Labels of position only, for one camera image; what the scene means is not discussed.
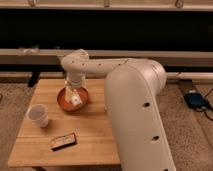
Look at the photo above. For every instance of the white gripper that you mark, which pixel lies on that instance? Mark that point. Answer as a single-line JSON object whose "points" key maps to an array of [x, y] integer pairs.
{"points": [[73, 83]]}

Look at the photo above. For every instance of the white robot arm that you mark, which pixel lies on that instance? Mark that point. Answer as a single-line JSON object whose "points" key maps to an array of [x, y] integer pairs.
{"points": [[130, 89]]}

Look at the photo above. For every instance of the white sponge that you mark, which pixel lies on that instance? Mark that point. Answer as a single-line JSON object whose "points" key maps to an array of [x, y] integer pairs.
{"points": [[73, 97]]}

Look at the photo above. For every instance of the red-brown bowl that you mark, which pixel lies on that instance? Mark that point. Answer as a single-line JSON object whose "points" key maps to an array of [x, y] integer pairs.
{"points": [[66, 106]]}

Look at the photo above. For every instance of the translucent plastic cup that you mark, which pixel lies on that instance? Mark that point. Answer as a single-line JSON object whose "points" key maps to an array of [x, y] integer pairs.
{"points": [[37, 114]]}

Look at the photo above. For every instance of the wooden table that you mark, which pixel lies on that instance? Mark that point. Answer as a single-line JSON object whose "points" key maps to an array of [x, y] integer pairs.
{"points": [[95, 143]]}

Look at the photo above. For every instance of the blue device on floor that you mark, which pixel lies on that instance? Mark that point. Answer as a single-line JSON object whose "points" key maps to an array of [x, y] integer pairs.
{"points": [[195, 100]]}

